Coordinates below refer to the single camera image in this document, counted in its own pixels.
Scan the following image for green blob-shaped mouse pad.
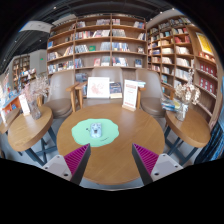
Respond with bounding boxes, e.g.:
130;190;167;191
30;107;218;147
71;118;120;148

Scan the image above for round wooden side table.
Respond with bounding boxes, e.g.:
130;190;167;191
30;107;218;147
7;105;58;166
163;108;212;166

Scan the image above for white sign on wooden base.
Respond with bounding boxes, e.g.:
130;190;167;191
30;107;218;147
121;79;139;112

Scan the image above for stack of colourful books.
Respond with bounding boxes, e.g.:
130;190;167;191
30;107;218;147
160;97;183;113

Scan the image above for white framed pink picture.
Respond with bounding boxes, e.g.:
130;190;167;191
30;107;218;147
86;76;111;99

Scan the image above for beige chair with wooden arms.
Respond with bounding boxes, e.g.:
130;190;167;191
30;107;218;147
74;66;147;109

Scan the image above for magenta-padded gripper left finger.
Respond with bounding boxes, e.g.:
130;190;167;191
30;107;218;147
42;143;92;186

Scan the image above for dark cover book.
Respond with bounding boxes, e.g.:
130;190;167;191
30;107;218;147
109;81;123;99

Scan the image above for small white card sign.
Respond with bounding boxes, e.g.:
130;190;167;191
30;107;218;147
18;94;32;117

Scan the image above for beige upholstered chair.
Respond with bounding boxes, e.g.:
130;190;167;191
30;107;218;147
134;68;168;118
43;69;80;119

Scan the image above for transparent computer mouse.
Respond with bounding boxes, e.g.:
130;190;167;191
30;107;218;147
88;122;103;139

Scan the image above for vase of pink dried flowers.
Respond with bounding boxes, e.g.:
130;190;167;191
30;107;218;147
21;74;51;120

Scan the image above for small distant wooden bookshelf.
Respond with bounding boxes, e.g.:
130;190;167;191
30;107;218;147
11;54;38;91

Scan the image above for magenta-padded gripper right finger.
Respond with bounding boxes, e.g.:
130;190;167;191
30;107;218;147
131;143;184;186

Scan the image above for tall angled wooden bookshelf unit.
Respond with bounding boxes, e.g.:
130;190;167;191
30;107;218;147
145;14;223;129

